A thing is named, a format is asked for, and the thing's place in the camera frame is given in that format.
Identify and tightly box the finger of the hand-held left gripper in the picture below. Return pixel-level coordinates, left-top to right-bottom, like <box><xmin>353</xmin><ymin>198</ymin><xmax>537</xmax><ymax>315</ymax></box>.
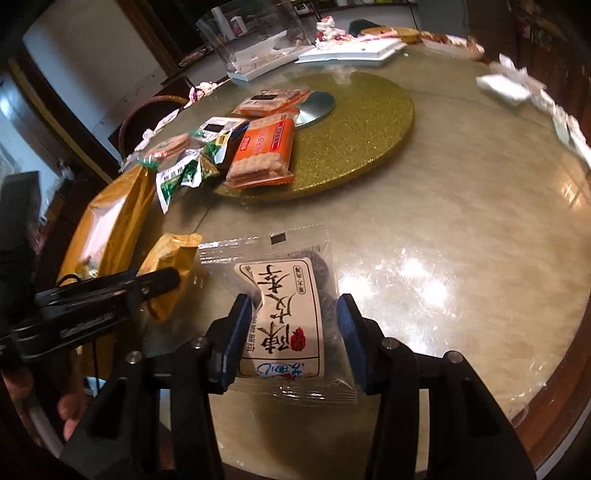
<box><xmin>34</xmin><ymin>268</ymin><xmax>182</xmax><ymax>320</ymax></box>
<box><xmin>0</xmin><ymin>300</ymin><xmax>145</xmax><ymax>366</ymax></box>

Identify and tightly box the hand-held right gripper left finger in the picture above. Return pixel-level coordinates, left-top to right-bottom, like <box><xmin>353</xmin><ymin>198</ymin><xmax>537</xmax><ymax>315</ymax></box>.
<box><xmin>60</xmin><ymin>293</ymin><xmax>254</xmax><ymax>480</ymax></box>

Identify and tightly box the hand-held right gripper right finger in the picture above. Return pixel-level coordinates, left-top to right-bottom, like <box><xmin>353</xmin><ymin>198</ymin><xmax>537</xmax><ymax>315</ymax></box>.
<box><xmin>336</xmin><ymin>293</ymin><xmax>539</xmax><ymax>480</ymax></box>

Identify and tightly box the clear white-label snack packet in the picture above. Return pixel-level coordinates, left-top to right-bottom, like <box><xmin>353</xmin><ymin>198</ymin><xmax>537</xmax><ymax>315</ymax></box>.
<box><xmin>196</xmin><ymin>224</ymin><xmax>361</xmax><ymax>409</ymax></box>

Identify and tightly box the large yellow bag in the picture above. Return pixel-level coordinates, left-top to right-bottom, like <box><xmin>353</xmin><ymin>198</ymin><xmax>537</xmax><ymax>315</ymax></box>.
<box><xmin>55</xmin><ymin>164</ymin><xmax>204</xmax><ymax>384</ymax></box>

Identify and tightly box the orange cracker packet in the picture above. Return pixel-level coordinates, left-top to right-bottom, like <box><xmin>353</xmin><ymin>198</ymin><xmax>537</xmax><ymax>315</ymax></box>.
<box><xmin>231</xmin><ymin>88</ymin><xmax>312</xmax><ymax>118</ymax></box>
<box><xmin>224</xmin><ymin>113</ymin><xmax>301</xmax><ymax>190</ymax></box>

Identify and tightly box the dish of snacks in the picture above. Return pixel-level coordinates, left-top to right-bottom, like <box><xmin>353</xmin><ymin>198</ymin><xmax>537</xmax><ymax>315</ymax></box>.
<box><xmin>420</xmin><ymin>31</ymin><xmax>485</xmax><ymax>61</ymax></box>

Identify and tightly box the person's left hand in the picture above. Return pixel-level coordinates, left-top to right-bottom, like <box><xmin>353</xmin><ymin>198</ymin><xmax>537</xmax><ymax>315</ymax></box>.
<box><xmin>0</xmin><ymin>367</ymin><xmax>89</xmax><ymax>444</ymax></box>

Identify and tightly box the green white snack packet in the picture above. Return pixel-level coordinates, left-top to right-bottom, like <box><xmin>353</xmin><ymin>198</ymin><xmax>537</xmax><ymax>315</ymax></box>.
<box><xmin>182</xmin><ymin>150</ymin><xmax>220</xmax><ymax>188</ymax></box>
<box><xmin>154</xmin><ymin>159</ymin><xmax>188</xmax><ymax>215</ymax></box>

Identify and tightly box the pink biscuit packet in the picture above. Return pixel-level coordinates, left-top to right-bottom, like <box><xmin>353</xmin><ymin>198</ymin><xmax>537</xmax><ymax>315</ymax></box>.
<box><xmin>139</xmin><ymin>133</ymin><xmax>192</xmax><ymax>164</ymax></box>

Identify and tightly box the row of white wrappers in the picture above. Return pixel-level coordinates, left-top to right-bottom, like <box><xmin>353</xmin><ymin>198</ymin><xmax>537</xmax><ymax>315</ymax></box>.
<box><xmin>121</xmin><ymin>108</ymin><xmax>180</xmax><ymax>169</ymax></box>

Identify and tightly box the dark green snack packet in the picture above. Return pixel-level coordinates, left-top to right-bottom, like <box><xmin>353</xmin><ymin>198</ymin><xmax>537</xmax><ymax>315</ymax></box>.
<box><xmin>191</xmin><ymin>115</ymin><xmax>250</xmax><ymax>178</ymax></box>

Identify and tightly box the gold glitter turntable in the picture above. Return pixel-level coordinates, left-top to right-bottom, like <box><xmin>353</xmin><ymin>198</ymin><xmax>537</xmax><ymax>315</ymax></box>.
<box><xmin>215</xmin><ymin>73</ymin><xmax>415</xmax><ymax>201</ymax></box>

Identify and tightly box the crumpled candy wrapper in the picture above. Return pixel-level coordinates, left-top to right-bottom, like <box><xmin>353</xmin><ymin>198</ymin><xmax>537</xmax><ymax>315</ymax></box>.
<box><xmin>186</xmin><ymin>80</ymin><xmax>218</xmax><ymax>106</ymax></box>

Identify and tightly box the round metal disc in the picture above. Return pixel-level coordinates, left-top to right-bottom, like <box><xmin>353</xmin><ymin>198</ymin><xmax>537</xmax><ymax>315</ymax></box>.
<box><xmin>293</xmin><ymin>91</ymin><xmax>336</xmax><ymax>128</ymax></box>

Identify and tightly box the clear plastic lidded tray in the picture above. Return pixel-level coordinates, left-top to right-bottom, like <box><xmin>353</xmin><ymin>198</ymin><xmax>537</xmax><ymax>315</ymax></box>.
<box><xmin>196</xmin><ymin>0</ymin><xmax>315</xmax><ymax>86</ymax></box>

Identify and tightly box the white rectangular tray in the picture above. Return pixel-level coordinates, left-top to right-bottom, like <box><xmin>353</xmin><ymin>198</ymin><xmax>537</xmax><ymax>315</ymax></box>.
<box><xmin>295</xmin><ymin>37</ymin><xmax>407</xmax><ymax>64</ymax></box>

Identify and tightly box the white tissue packet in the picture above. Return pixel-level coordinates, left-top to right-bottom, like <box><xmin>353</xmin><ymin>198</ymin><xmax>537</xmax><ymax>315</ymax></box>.
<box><xmin>475</xmin><ymin>74</ymin><xmax>532</xmax><ymax>104</ymax></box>

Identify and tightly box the yellow woven basket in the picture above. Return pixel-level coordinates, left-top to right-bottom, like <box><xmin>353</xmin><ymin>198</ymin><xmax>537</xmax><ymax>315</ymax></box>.
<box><xmin>360</xmin><ymin>26</ymin><xmax>421</xmax><ymax>45</ymax></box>

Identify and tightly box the red white figurine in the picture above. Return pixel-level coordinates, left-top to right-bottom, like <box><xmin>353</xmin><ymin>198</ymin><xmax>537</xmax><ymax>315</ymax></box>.
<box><xmin>314</xmin><ymin>15</ymin><xmax>352</xmax><ymax>47</ymax></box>

